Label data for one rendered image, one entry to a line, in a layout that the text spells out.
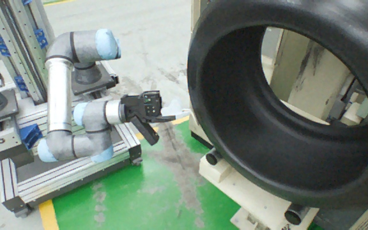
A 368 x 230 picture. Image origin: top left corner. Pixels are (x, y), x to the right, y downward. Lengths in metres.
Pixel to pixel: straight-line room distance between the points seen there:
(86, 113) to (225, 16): 0.50
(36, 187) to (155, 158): 0.79
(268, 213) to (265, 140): 0.23
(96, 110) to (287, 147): 0.62
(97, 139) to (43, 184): 0.98
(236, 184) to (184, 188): 0.95
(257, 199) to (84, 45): 0.80
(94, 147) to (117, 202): 1.02
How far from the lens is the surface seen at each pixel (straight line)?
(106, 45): 1.03
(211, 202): 1.80
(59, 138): 0.90
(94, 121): 0.84
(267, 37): 1.36
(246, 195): 0.91
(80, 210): 1.88
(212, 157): 0.83
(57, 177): 1.79
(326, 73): 0.93
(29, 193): 1.83
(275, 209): 0.91
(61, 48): 1.05
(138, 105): 0.79
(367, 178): 0.59
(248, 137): 0.90
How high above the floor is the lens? 1.57
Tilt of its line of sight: 43 degrees down
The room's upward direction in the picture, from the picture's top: straight up
